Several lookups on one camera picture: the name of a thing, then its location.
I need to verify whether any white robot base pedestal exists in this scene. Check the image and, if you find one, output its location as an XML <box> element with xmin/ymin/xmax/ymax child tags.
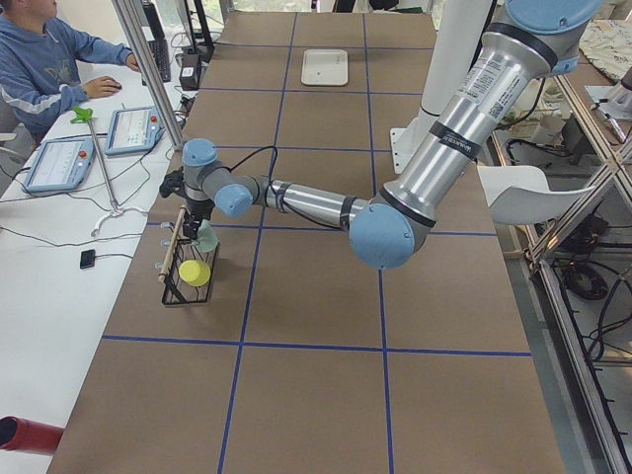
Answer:
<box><xmin>390</xmin><ymin>0</ymin><xmax>497</xmax><ymax>174</ymax></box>

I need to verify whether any black keyboard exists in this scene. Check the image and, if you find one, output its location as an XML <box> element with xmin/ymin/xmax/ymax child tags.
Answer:
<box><xmin>147</xmin><ymin>39</ymin><xmax>172</xmax><ymax>82</ymax></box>

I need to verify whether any far teach pendant tablet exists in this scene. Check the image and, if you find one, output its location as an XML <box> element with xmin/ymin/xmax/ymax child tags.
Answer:
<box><xmin>104</xmin><ymin>107</ymin><xmax>164</xmax><ymax>156</ymax></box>

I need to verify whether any white chair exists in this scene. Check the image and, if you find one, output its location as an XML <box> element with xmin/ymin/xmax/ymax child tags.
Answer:
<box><xmin>477</xmin><ymin>166</ymin><xmax>595</xmax><ymax>225</ymax></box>

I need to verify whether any red cylinder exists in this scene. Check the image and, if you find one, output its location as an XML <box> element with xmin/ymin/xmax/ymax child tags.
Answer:
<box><xmin>1</xmin><ymin>416</ymin><xmax>64</xmax><ymax>455</ymax></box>

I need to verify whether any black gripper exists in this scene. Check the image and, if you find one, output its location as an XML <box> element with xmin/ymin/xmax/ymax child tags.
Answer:
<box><xmin>182</xmin><ymin>186</ymin><xmax>213</xmax><ymax>241</ymax></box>

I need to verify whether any small black device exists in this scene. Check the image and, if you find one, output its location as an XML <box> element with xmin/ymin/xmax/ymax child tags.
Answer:
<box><xmin>79</xmin><ymin>249</ymin><xmax>97</xmax><ymax>270</ymax></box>

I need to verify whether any aluminium frame post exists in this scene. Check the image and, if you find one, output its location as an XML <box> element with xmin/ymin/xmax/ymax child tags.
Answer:
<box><xmin>112</xmin><ymin>0</ymin><xmax>185</xmax><ymax>150</ymax></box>

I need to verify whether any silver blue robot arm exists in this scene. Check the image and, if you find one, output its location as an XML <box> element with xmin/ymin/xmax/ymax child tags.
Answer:
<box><xmin>183</xmin><ymin>1</ymin><xmax>600</xmax><ymax>270</ymax></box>

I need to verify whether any black power adapter box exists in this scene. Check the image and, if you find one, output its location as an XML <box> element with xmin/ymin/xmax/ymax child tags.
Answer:
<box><xmin>179</xmin><ymin>53</ymin><xmax>201</xmax><ymax>91</ymax></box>

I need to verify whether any light green plastic cup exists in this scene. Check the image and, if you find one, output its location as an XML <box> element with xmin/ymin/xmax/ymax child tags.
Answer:
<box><xmin>197</xmin><ymin>219</ymin><xmax>219</xmax><ymax>253</ymax></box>

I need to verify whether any metal stand with green clip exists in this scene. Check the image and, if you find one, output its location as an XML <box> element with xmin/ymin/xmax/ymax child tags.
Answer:
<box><xmin>71</xmin><ymin>107</ymin><xmax>148</xmax><ymax>237</ymax></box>

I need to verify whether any wooden basket handle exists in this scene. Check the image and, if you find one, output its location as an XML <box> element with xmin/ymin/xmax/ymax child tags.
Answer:
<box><xmin>158</xmin><ymin>204</ymin><xmax>187</xmax><ymax>282</ymax></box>

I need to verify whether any teach pendant tablet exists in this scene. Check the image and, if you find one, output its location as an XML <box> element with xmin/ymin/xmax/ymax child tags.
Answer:
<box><xmin>24</xmin><ymin>138</ymin><xmax>95</xmax><ymax>195</ymax></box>
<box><xmin>104</xmin><ymin>107</ymin><xmax>164</xmax><ymax>156</ymax></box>

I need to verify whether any person in blue hoodie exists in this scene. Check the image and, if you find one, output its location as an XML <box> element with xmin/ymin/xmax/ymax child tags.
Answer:
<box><xmin>1</xmin><ymin>1</ymin><xmax>139</xmax><ymax>140</ymax></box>

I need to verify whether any near teach pendant tablet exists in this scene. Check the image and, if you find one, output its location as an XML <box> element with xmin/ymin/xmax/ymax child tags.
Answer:
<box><xmin>24</xmin><ymin>138</ymin><xmax>95</xmax><ymax>195</ymax></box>

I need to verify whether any yellow plastic cup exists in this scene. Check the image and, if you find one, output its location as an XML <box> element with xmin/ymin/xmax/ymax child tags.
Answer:
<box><xmin>178</xmin><ymin>260</ymin><xmax>211</xmax><ymax>287</ymax></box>

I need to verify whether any white plastic tray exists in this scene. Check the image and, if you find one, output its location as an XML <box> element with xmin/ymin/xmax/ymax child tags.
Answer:
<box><xmin>301</xmin><ymin>48</ymin><xmax>349</xmax><ymax>87</ymax></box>

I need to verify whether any black wire basket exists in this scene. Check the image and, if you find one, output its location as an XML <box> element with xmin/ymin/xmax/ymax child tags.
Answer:
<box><xmin>161</xmin><ymin>210</ymin><xmax>220</xmax><ymax>308</ymax></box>

